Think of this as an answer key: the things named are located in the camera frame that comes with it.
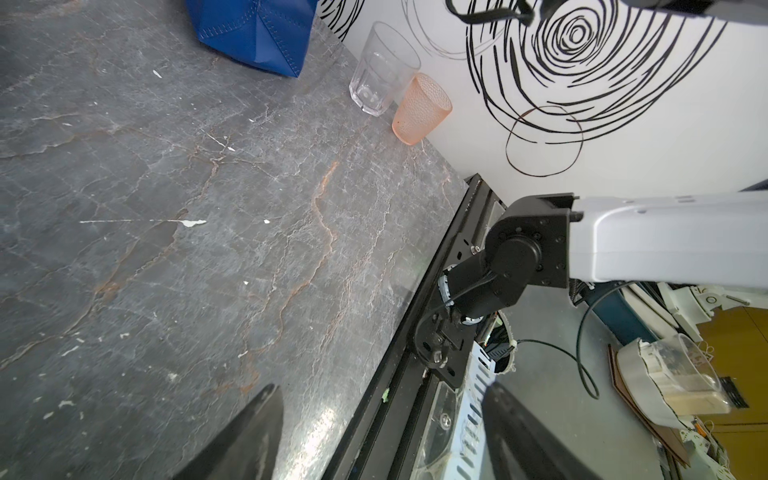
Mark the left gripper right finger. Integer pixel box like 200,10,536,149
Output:
481,382,598,479

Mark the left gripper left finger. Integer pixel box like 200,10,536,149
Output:
174,384,284,480

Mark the blue beige takeout bag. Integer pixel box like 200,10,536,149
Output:
185,0,317,78

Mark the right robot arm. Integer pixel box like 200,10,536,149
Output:
437,1,767,325

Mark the clutter outside the cell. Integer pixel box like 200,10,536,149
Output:
599,283,767,479

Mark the pink plastic cup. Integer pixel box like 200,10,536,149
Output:
392,73,453,146

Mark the clear plastic cup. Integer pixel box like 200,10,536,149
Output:
349,21,421,117

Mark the slotted grey cable duct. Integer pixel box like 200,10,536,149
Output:
410,342,516,480

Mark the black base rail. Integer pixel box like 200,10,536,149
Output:
323,174,500,479

